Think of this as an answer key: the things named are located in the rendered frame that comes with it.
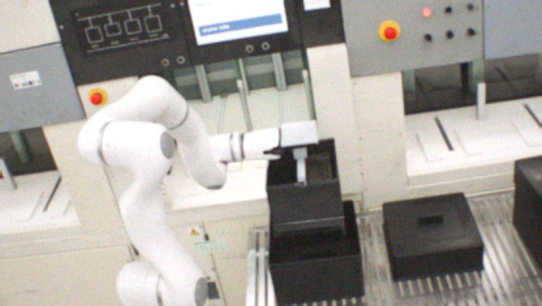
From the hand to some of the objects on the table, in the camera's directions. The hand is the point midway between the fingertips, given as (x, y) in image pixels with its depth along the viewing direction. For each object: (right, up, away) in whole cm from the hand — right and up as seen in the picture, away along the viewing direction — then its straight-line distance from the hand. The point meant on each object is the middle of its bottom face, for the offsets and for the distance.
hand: (297, 138), depth 173 cm
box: (+89, -32, +18) cm, 96 cm away
